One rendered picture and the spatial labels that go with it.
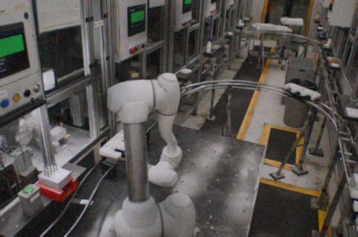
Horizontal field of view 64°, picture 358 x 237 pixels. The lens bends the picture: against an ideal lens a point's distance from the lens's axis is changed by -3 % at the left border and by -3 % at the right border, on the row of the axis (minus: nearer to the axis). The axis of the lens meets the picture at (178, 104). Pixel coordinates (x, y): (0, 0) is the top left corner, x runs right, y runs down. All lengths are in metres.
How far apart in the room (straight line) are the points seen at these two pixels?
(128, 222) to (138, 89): 0.61
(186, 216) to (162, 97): 0.57
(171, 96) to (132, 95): 0.17
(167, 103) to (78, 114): 0.94
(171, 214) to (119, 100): 0.59
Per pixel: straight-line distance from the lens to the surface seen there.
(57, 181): 1.54
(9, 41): 1.35
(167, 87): 1.28
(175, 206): 1.45
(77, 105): 2.08
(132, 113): 1.27
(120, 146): 1.99
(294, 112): 4.31
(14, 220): 1.57
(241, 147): 2.42
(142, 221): 1.44
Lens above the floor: 1.96
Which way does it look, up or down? 25 degrees down
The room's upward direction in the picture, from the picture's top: 3 degrees clockwise
